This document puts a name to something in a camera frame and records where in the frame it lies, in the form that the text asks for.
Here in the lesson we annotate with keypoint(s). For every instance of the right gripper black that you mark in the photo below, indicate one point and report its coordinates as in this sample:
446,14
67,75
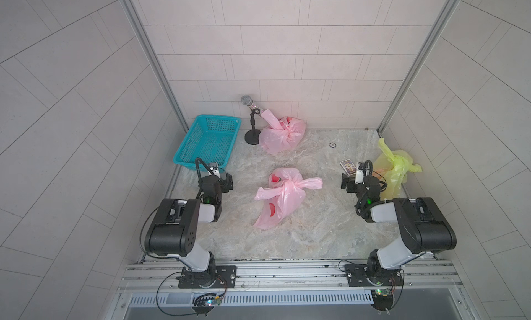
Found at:
345,179

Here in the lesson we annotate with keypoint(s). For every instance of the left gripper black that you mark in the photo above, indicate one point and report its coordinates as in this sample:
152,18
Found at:
228,186

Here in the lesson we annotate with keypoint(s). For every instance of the pink plastic bag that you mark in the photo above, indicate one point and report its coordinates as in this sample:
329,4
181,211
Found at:
280,134
285,193

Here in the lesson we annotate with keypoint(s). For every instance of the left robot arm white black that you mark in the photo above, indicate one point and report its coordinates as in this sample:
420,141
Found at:
172,233

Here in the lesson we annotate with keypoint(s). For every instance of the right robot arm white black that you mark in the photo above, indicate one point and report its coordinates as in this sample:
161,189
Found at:
422,226

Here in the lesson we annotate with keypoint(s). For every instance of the yellow-green plastic bag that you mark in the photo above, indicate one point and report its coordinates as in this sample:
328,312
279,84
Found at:
394,167

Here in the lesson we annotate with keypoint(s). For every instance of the pink plastic bag back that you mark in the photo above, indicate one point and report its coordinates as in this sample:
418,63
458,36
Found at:
280,134

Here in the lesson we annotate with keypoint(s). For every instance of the playing card deck box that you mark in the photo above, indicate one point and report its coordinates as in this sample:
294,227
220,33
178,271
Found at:
349,167

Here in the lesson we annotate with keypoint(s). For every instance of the teal plastic basket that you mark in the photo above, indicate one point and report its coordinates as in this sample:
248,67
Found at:
211,138

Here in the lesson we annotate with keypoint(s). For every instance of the microphone on black stand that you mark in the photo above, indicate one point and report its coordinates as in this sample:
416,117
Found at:
252,136

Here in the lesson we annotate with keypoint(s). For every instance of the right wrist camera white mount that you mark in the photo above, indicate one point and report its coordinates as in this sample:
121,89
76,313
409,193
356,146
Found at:
360,173

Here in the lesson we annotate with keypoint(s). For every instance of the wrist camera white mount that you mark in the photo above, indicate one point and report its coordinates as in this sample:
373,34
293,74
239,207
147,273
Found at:
360,173
214,169

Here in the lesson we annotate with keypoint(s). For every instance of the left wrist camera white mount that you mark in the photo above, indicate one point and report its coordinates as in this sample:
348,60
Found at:
214,169

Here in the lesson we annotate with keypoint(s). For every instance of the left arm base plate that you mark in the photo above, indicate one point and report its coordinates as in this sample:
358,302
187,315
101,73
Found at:
223,276

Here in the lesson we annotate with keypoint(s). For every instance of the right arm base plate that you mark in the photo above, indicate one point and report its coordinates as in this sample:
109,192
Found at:
359,275

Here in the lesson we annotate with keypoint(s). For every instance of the left circuit board with cables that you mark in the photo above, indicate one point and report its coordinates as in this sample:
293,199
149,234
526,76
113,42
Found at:
204,304

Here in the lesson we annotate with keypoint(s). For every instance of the circuit board with cables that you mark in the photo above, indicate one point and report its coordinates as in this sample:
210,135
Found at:
204,304
383,300

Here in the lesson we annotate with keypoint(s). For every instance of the right circuit board with cables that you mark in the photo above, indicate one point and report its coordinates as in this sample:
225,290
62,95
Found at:
383,300

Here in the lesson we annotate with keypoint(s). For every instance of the aluminium rail frame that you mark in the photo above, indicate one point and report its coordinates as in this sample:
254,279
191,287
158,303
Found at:
432,287

